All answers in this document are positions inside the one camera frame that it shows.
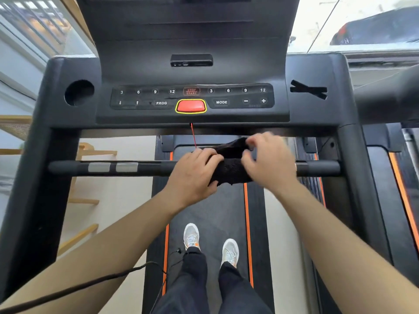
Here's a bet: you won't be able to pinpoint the person's right forearm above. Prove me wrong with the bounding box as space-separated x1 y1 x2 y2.
262 182 419 314

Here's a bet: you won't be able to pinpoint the window blinds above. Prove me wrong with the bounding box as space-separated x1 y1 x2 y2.
0 0 72 57

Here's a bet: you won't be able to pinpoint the person's right hand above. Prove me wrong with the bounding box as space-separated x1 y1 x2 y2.
240 131 299 197

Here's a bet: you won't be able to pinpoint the person's left forearm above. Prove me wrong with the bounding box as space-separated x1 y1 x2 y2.
0 191 197 314

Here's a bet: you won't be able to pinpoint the black cable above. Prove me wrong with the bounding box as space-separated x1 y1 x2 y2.
0 248 186 314

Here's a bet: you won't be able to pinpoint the red stop button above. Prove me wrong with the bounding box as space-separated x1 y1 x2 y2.
175 99 208 114

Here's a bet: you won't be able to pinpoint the treadmill control panel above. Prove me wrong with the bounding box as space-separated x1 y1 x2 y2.
110 83 275 110

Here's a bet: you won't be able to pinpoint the wooden rack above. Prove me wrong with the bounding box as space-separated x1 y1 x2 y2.
0 115 118 257

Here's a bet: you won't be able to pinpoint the black cloth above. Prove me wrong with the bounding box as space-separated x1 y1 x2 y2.
202 137 254 187

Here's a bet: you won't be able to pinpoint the white shoe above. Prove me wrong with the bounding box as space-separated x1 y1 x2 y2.
183 223 200 251
221 238 240 268

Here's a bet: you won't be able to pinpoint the neighbouring black treadmill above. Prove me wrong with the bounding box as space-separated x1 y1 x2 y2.
347 63 419 314

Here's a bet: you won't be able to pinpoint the white right shoe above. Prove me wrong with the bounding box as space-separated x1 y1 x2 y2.
221 238 240 268

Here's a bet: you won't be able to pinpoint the person's left hand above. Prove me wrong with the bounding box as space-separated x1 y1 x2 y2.
163 148 225 213

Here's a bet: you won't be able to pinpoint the white left shoe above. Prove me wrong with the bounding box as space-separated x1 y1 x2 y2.
183 223 200 251

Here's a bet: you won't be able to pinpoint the black treadmill handlebar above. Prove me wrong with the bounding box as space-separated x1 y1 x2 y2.
48 159 342 177

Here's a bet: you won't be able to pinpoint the black trousers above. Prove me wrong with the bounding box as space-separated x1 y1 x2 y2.
153 247 273 314

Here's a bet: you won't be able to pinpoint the treadmill belt with orange stripes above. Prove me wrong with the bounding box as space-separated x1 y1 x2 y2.
162 145 256 314

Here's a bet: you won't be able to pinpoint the dark car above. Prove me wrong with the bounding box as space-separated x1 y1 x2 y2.
330 6 419 46

